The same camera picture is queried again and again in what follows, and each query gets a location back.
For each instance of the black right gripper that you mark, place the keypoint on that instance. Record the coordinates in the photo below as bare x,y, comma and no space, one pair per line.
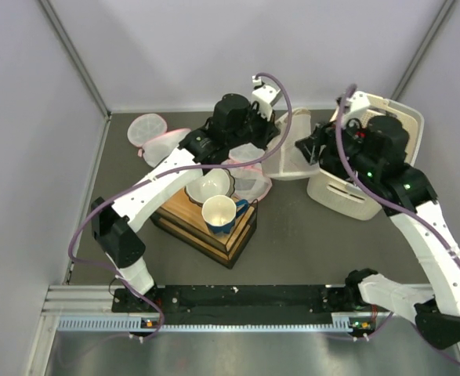
324,134

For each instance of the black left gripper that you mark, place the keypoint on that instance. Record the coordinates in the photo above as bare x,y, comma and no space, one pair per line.
269,128

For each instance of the white mesh laundry bag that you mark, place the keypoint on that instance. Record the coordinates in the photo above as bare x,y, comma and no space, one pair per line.
288,163

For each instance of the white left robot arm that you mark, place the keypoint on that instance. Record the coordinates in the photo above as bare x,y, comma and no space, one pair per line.
235,121

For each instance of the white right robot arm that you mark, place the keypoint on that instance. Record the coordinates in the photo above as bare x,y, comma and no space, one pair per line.
436,314

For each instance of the white plastic laundry basket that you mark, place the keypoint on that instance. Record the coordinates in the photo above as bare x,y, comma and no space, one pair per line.
383,164

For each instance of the pink-trimmed mesh laundry bag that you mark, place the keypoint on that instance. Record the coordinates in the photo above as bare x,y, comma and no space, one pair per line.
249,182

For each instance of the white scalloped bowl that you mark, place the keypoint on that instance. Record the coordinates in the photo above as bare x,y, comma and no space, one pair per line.
217,181

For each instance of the blue and white cup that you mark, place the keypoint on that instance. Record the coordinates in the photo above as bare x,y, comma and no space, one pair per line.
220,213

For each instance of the wooden tiered stand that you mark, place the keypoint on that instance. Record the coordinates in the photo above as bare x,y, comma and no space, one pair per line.
182,218

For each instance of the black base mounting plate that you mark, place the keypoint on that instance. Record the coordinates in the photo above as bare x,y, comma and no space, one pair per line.
254,304

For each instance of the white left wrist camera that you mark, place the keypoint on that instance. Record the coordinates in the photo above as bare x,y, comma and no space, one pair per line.
264,97

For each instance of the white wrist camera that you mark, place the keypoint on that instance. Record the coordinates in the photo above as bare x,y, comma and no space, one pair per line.
351,107
264,97

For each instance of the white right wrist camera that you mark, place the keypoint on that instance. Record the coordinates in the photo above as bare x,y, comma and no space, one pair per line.
351,107

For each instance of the grey slotted cable duct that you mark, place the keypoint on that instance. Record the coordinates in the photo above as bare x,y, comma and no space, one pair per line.
337,324

